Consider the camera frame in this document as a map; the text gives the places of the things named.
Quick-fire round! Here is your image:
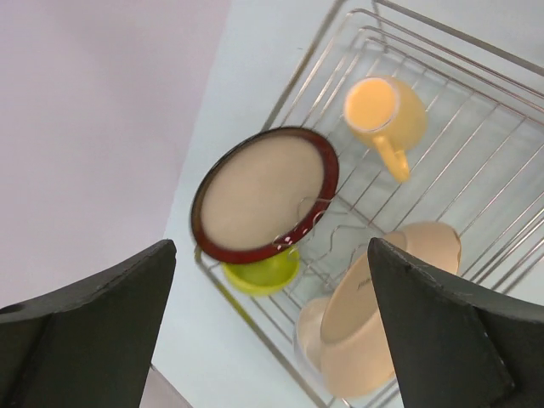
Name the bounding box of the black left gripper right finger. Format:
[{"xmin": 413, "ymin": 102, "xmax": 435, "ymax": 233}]
[{"xmin": 367, "ymin": 238, "xmax": 543, "ymax": 407}]

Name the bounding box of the yellow mug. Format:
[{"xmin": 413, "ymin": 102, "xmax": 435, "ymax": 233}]
[{"xmin": 343, "ymin": 76, "xmax": 428, "ymax": 183}]

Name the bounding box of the metal wire dish rack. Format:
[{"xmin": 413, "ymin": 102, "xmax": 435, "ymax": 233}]
[{"xmin": 195, "ymin": 1, "xmax": 543, "ymax": 407}]

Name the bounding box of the beige bird pattern plate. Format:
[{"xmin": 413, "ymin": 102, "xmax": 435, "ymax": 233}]
[{"xmin": 320, "ymin": 221, "xmax": 462, "ymax": 399}]

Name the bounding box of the red rimmed beige plate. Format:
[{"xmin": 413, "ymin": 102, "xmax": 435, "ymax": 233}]
[{"xmin": 190, "ymin": 127, "xmax": 339, "ymax": 264}]

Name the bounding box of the lime green bowl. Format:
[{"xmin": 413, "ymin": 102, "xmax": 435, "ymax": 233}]
[{"xmin": 221, "ymin": 247, "xmax": 300, "ymax": 297}]

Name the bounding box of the white bowl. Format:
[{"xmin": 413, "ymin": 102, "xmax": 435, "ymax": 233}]
[{"xmin": 293, "ymin": 297, "xmax": 330, "ymax": 387}]

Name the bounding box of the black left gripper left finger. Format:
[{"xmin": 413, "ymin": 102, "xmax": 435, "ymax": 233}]
[{"xmin": 1, "ymin": 240, "xmax": 176, "ymax": 407}]

